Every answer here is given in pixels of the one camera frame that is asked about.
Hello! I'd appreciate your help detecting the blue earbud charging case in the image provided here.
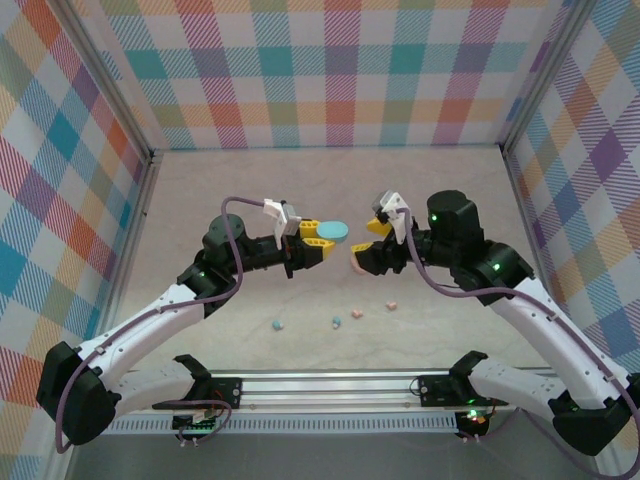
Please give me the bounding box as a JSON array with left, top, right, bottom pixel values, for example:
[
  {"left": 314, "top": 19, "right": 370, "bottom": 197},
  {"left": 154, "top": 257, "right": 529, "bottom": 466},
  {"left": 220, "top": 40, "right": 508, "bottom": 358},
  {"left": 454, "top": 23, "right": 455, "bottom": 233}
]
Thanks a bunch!
[{"left": 317, "top": 219, "right": 351, "bottom": 246}]

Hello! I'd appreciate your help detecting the aluminium floor edge profile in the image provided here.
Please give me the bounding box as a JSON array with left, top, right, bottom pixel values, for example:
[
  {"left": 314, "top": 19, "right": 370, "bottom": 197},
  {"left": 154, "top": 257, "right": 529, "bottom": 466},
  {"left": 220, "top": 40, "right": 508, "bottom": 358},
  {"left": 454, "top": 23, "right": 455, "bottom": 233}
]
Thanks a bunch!
[
  {"left": 502, "top": 149, "right": 541, "bottom": 246},
  {"left": 89, "top": 152, "right": 165, "bottom": 351}
]

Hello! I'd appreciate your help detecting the left controller circuit board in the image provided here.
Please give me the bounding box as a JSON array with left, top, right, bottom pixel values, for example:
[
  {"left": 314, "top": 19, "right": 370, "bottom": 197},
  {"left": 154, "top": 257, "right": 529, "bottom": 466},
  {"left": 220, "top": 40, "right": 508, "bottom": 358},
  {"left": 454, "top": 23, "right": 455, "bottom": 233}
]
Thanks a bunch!
[{"left": 172, "top": 405, "right": 221, "bottom": 434}]

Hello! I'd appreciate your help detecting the controller circuit board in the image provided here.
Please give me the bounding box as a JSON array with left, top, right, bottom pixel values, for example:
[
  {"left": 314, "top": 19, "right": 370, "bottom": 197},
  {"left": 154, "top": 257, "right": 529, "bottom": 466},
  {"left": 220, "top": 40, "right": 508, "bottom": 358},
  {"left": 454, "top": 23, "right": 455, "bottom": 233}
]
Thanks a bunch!
[
  {"left": 172, "top": 405, "right": 221, "bottom": 434},
  {"left": 457, "top": 407, "right": 490, "bottom": 427}
]

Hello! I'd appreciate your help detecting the right controller circuit board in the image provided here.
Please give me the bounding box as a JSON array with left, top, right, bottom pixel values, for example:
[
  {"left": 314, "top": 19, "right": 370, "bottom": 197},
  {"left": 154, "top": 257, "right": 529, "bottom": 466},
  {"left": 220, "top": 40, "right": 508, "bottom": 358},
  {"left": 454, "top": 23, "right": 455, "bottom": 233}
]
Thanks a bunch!
[{"left": 457, "top": 407, "right": 490, "bottom": 427}]

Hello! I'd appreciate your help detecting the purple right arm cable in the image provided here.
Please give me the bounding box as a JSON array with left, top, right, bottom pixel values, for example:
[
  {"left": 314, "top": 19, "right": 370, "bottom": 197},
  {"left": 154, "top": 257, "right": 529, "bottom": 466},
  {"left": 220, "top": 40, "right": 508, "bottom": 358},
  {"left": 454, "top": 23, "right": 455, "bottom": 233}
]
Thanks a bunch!
[{"left": 403, "top": 207, "right": 640, "bottom": 480}]

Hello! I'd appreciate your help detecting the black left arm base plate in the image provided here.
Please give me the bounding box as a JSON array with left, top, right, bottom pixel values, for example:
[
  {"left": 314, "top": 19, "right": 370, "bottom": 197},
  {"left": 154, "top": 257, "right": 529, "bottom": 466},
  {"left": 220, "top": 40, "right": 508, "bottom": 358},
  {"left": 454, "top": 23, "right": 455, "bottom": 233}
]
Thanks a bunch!
[{"left": 207, "top": 377, "right": 245, "bottom": 409}]

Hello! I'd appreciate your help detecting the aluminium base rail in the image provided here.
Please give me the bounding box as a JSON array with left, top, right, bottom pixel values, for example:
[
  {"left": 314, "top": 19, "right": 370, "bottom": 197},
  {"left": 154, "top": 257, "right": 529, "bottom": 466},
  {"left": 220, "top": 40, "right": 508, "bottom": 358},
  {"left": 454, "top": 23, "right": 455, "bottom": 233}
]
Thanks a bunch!
[{"left": 207, "top": 368, "right": 556, "bottom": 412}]

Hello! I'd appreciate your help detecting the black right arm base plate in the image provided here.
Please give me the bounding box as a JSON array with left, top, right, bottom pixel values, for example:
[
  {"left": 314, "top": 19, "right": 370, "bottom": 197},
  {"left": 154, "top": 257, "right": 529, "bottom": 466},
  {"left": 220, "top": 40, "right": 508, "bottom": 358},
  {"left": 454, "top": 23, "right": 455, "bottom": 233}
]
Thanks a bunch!
[{"left": 417, "top": 373, "right": 476, "bottom": 407}]

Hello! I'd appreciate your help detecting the aluminium corner frame post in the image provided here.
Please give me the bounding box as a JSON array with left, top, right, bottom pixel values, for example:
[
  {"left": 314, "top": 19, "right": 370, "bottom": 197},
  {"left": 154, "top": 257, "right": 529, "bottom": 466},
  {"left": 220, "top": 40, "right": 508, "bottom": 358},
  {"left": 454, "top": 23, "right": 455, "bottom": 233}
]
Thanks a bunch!
[
  {"left": 52, "top": 0, "right": 157, "bottom": 162},
  {"left": 498, "top": 0, "right": 599, "bottom": 154}
]

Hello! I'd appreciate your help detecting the white slotted cable duct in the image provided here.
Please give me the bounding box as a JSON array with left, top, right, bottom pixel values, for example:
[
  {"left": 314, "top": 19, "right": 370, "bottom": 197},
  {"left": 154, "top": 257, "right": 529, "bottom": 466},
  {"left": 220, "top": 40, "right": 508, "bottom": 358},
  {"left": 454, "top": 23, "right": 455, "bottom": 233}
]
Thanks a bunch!
[{"left": 107, "top": 412, "right": 459, "bottom": 436}]

